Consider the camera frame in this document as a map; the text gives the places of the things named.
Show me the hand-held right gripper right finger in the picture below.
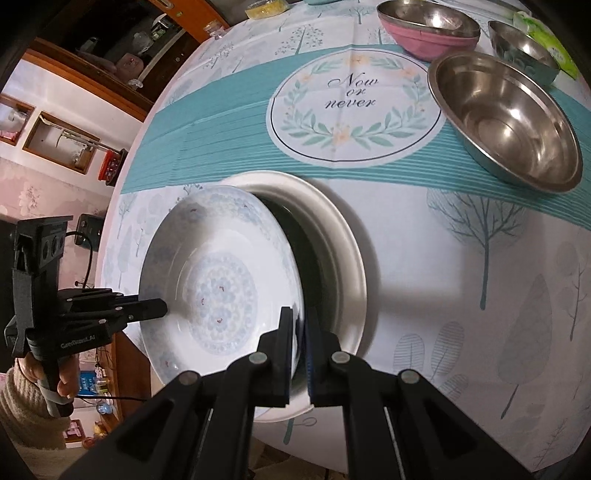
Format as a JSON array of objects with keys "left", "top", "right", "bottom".
[{"left": 302, "top": 307, "right": 532, "bottom": 480}]

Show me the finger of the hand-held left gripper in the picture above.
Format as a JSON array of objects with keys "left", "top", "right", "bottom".
[{"left": 110, "top": 298, "right": 168, "bottom": 324}]

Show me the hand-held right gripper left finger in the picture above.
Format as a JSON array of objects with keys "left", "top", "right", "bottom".
[{"left": 81, "top": 306, "right": 305, "bottom": 480}]

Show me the floral patterned plate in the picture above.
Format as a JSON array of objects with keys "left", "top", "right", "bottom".
[{"left": 139, "top": 185, "right": 305, "bottom": 377}]

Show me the white plate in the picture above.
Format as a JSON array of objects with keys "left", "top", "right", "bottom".
[{"left": 226, "top": 171, "right": 369, "bottom": 423}]

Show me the large steel bowl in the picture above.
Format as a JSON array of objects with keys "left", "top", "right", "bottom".
[{"left": 427, "top": 51, "right": 583, "bottom": 193}]

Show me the pink steel bowl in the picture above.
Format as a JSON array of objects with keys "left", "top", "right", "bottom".
[{"left": 376, "top": 0, "right": 481, "bottom": 62}]

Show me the small steel bowl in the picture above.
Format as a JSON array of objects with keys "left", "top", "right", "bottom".
[{"left": 488, "top": 21, "right": 561, "bottom": 86}]

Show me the person's left hand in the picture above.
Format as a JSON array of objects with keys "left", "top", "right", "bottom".
[{"left": 18, "top": 356, "right": 82, "bottom": 400}]

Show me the black power adapter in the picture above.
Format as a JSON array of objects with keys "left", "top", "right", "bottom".
[{"left": 76, "top": 213, "right": 105, "bottom": 238}]

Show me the tree-printed tablecloth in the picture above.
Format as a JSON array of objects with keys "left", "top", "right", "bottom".
[{"left": 99, "top": 0, "right": 591, "bottom": 476}]

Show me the yellow sponge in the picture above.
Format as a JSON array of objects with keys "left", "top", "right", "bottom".
[{"left": 245, "top": 0, "right": 289, "bottom": 20}]

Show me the green tissue pack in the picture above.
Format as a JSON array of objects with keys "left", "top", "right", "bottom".
[{"left": 513, "top": 10, "right": 580, "bottom": 79}]

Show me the black cable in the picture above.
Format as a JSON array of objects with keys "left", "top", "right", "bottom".
[{"left": 65, "top": 230, "right": 101, "bottom": 288}]

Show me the wooden wall niche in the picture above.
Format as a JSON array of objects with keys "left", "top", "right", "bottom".
[
  {"left": 22, "top": 111, "right": 100, "bottom": 175},
  {"left": 0, "top": 93, "right": 36, "bottom": 147}
]

